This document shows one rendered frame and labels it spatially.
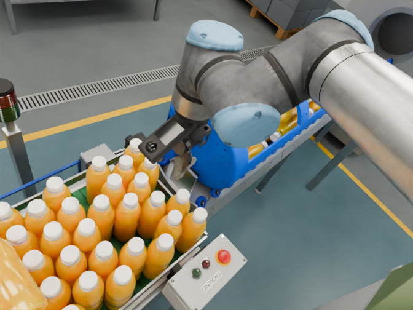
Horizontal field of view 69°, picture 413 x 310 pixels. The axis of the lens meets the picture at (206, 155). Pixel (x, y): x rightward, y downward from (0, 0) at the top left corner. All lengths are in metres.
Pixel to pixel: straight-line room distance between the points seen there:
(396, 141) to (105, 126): 2.32
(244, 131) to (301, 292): 1.90
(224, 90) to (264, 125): 0.07
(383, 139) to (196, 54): 0.30
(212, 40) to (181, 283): 0.56
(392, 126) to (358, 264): 2.34
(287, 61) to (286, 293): 1.89
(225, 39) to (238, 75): 0.08
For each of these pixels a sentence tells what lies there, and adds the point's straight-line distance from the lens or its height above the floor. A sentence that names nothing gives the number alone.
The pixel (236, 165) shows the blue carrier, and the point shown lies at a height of 1.16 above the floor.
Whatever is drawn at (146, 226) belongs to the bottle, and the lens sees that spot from 0.95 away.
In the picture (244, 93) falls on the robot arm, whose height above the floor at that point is 1.60.
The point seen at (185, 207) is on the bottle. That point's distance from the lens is 0.90.
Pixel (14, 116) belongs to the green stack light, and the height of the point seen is 1.18.
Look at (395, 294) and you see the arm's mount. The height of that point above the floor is 1.18.
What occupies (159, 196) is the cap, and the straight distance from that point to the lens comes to 0.86.
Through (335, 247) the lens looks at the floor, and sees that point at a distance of 2.57.
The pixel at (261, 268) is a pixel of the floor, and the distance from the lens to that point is 2.17.
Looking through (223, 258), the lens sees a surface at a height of 1.11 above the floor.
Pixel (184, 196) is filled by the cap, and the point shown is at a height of 1.11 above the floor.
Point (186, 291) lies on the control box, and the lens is 0.79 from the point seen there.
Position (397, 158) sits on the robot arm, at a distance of 0.32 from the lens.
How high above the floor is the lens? 1.84
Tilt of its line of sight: 48 degrees down
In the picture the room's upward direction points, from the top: 25 degrees clockwise
